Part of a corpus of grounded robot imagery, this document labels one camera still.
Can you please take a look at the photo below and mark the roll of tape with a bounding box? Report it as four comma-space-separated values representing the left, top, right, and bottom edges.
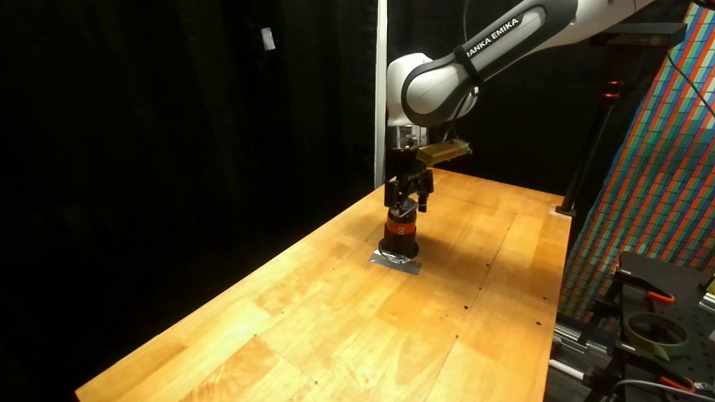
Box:
624, 313, 690, 362

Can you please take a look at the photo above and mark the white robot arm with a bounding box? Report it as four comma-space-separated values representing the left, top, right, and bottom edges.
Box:
388, 0, 653, 132

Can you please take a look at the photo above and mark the white vertical pole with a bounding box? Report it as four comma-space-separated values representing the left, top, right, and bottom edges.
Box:
374, 0, 390, 188

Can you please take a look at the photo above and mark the orange elastic band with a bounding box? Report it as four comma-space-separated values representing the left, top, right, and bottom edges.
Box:
384, 219, 415, 236

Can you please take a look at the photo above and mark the yellow wrist camera mount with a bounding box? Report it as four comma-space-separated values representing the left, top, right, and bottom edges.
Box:
415, 138, 471, 166

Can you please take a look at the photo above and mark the black camera tripod stand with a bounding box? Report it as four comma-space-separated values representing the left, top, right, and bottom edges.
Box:
557, 23, 687, 217

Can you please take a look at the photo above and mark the multicoloured patterned cloth panel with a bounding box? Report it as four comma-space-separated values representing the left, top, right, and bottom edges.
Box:
558, 7, 715, 319

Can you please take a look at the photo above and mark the black equipment cart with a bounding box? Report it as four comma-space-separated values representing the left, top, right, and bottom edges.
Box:
544, 253, 715, 402

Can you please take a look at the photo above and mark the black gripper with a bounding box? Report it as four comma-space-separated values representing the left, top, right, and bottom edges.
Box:
384, 150, 433, 222

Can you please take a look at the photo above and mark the orange handled clamp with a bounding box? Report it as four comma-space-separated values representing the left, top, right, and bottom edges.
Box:
647, 291, 678, 304

